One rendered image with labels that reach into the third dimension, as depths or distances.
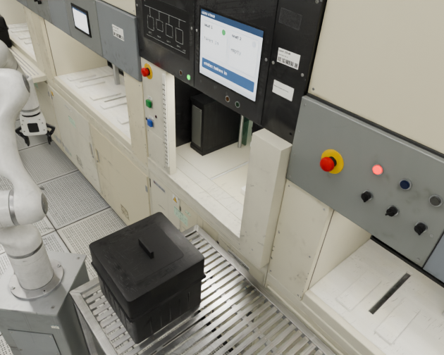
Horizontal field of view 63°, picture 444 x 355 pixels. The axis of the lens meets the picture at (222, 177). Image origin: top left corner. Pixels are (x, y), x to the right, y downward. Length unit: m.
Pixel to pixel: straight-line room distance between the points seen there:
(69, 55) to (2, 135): 1.82
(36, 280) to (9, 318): 0.18
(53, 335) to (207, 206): 0.78
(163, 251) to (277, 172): 0.46
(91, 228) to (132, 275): 1.67
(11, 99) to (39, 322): 0.81
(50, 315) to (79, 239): 1.34
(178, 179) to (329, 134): 0.97
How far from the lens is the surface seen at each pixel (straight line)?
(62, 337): 1.65
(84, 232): 2.84
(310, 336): 1.43
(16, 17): 4.49
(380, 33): 0.90
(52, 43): 3.00
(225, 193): 1.71
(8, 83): 1.31
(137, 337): 1.34
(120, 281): 1.21
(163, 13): 1.48
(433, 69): 0.86
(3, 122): 1.31
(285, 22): 1.03
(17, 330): 1.70
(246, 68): 1.16
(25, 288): 1.59
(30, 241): 1.42
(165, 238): 1.30
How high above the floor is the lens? 1.96
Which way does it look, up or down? 37 degrees down
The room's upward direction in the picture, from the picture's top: 4 degrees clockwise
